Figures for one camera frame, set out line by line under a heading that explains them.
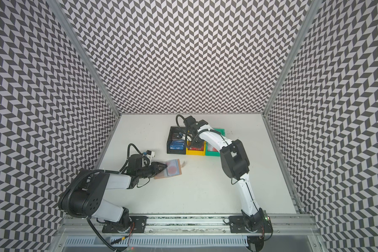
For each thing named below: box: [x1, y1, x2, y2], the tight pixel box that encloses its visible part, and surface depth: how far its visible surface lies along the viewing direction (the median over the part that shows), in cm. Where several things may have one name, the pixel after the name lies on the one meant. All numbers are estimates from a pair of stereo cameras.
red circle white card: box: [165, 159, 181, 177], surface depth 92 cm
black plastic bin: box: [166, 126, 187, 155], surface depth 98 cm
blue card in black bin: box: [169, 140, 185, 151], surface depth 98 cm
